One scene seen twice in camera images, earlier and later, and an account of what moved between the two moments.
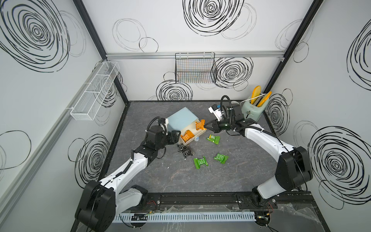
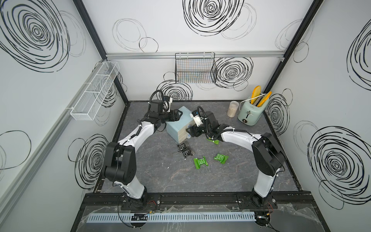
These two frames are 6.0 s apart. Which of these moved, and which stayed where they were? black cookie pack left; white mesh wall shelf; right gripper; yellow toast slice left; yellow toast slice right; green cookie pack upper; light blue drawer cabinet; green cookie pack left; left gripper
Moved: light blue drawer cabinet; right gripper; left gripper
Stayed: yellow toast slice left; green cookie pack left; black cookie pack left; green cookie pack upper; white mesh wall shelf; yellow toast slice right
